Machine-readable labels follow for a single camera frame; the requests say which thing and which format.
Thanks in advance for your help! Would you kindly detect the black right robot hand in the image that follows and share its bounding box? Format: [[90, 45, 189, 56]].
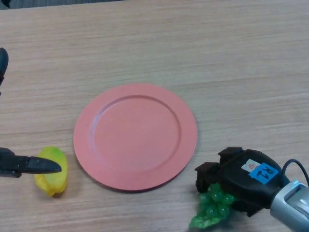
[[195, 146, 290, 218]]

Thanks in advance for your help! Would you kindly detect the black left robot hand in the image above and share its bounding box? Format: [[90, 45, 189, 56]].
[[0, 47, 62, 178]]

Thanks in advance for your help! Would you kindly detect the green grapes bunch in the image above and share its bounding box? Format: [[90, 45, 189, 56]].
[[189, 182, 235, 230]]

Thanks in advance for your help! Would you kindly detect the pink round plate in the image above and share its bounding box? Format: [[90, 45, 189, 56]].
[[73, 83, 198, 193]]

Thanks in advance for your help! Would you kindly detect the yellow green starfruit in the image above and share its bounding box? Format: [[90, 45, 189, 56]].
[[34, 146, 68, 198]]

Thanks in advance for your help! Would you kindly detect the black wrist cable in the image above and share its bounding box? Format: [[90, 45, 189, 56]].
[[281, 159, 309, 188]]

